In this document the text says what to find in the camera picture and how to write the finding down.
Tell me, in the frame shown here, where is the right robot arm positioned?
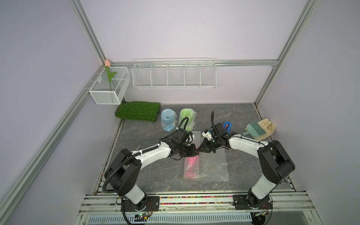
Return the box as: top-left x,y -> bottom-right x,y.
198,112 -> 295,208

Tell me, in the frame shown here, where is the pink plastic wine glass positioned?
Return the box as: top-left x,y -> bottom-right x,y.
183,156 -> 200,180

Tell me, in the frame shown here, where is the green dustpan brush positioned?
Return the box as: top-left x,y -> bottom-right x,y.
241,122 -> 266,137

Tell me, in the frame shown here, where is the bubble wrap sheet stack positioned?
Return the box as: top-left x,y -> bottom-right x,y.
189,149 -> 229,182

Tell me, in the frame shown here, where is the artificial pink tulip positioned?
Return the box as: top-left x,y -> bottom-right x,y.
104,59 -> 117,91

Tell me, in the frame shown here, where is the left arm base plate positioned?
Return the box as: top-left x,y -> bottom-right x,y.
121,196 -> 160,212

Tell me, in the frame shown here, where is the green artificial grass mat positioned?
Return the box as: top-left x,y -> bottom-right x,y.
115,101 -> 161,122

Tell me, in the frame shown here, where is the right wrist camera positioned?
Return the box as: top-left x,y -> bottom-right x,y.
202,130 -> 213,141

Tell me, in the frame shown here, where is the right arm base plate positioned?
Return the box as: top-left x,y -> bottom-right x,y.
233,195 -> 273,210

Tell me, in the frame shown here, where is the blue tape dispenser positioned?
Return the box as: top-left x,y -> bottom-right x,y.
223,121 -> 232,133

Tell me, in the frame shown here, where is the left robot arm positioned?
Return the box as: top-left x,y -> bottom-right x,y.
102,117 -> 199,207

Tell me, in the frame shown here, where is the white mesh basket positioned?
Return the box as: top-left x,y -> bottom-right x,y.
89,67 -> 131,105

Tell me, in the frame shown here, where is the white wire shelf rack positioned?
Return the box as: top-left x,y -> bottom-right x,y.
132,58 -> 217,89

